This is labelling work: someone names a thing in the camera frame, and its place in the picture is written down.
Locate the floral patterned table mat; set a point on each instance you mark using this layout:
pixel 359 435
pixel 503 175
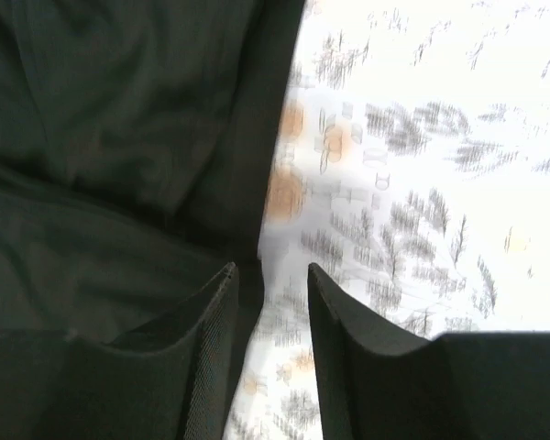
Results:
pixel 413 166

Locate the black t shirt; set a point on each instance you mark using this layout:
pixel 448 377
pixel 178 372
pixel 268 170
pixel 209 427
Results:
pixel 136 139

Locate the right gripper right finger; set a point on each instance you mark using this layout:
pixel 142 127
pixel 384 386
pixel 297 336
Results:
pixel 376 380

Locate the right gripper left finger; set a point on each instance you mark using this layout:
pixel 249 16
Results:
pixel 166 379

